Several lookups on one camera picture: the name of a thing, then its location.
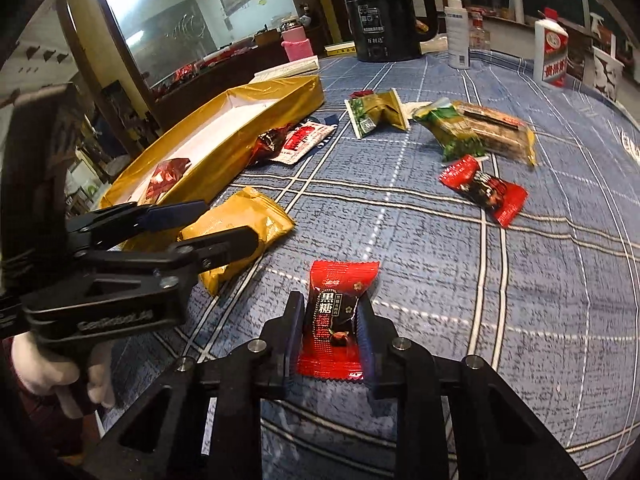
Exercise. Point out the gold green tea packet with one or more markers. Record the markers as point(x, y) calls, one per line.
point(365, 115)

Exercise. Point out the white patterned paper cup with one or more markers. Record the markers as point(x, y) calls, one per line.
point(607, 73)

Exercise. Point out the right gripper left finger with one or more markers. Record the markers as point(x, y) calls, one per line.
point(202, 420)

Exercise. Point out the yellow biscuit packet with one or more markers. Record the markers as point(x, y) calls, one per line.
point(255, 222)

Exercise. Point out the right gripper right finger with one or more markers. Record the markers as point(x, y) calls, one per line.
point(455, 419)

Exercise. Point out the green snack packet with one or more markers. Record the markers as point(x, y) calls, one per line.
point(450, 129)

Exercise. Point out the white red liquor bottle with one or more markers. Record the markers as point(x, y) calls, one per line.
point(551, 50)

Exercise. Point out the black electric kettle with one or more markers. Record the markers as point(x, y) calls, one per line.
point(391, 30)

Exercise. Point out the shiny red candy wrapper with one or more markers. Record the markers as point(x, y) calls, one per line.
point(268, 145)

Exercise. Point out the red black sugar candy packet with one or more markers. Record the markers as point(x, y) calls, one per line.
point(329, 348)

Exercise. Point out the white gloved left hand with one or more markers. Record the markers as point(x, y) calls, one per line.
point(44, 373)

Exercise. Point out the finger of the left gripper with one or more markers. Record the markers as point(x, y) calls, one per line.
point(197, 255)
point(105, 228)

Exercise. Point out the blue plaid tablecloth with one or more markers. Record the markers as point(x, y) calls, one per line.
point(551, 302)

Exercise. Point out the dark wooden sideboard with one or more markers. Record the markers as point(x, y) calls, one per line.
point(187, 95)

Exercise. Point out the white book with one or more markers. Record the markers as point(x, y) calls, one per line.
point(296, 68)

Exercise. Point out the gold tray box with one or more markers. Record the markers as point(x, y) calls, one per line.
point(218, 139)

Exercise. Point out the brown cake packet yellow edge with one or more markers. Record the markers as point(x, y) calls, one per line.
point(500, 133)

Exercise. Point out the white small packet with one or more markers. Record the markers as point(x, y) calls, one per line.
point(410, 108)

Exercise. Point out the white spray bottle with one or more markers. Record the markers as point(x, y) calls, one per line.
point(458, 36)

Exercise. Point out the white red snack packet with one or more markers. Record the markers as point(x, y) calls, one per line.
point(301, 140)

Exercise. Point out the red gold lettered snack packet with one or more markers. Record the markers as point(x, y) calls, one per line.
point(165, 176)

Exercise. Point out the dark red stick packet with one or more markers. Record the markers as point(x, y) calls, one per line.
point(361, 94)

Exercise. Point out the pink water bottle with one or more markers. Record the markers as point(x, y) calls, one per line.
point(295, 42)

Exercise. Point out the small glass bottle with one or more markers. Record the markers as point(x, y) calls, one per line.
point(479, 37)

